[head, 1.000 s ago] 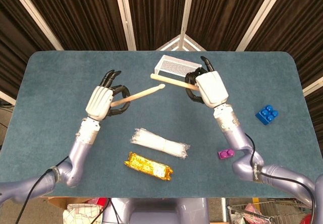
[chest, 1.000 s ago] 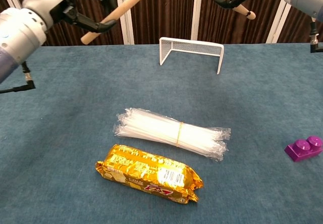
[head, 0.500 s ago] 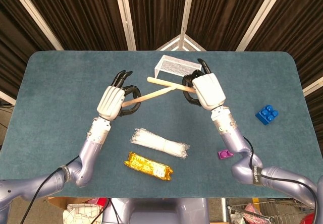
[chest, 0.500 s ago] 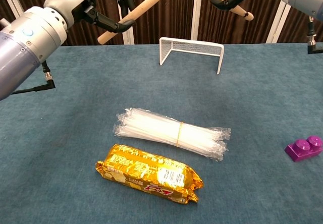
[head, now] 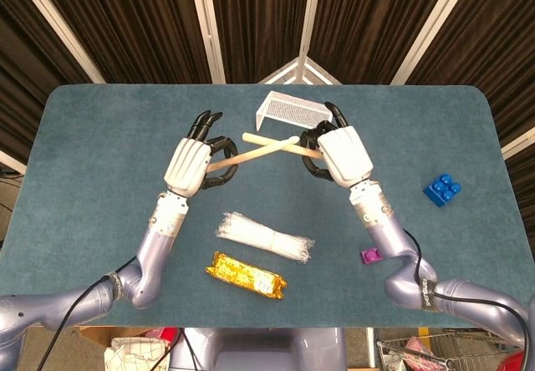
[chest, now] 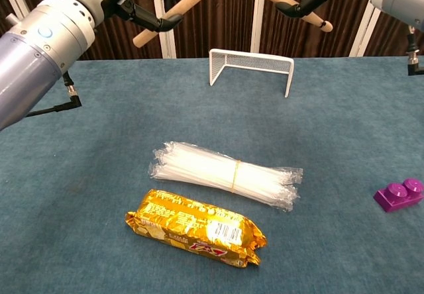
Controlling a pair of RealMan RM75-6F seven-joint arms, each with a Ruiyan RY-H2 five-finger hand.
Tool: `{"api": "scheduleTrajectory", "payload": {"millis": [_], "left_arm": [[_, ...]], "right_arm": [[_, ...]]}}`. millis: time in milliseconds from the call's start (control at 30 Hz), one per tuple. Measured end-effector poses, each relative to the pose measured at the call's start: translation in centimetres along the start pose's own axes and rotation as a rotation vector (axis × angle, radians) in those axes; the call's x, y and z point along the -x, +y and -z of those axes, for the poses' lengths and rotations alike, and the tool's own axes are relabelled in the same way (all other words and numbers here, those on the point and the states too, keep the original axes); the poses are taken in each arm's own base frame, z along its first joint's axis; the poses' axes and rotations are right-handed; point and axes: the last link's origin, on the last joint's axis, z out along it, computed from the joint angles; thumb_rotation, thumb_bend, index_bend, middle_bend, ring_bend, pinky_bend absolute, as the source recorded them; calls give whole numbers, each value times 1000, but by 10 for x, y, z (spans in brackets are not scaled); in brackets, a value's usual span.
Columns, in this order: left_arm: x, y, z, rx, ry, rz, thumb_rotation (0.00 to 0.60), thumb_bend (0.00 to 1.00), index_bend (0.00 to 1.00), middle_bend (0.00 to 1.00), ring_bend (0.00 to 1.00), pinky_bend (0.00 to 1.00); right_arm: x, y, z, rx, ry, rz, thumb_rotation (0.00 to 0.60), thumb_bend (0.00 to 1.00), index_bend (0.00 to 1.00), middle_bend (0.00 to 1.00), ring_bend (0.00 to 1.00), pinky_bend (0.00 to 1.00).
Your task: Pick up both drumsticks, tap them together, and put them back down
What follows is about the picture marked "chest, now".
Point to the teal velvet tablecloth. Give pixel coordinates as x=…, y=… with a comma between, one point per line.
x=132, y=108

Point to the yellow rubber band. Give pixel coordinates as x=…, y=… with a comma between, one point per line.
x=236, y=175

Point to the bundle of clear-wrapped straws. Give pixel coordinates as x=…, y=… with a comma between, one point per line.
x=198, y=171

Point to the plain-tip wooden drumstick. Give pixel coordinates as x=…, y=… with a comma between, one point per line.
x=192, y=3

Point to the white mesh metal goal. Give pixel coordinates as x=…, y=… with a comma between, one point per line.
x=232, y=60

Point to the gold foil biscuit packet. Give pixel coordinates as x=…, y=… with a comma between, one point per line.
x=185, y=224

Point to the purple toy building brick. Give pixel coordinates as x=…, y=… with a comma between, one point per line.
x=394, y=196

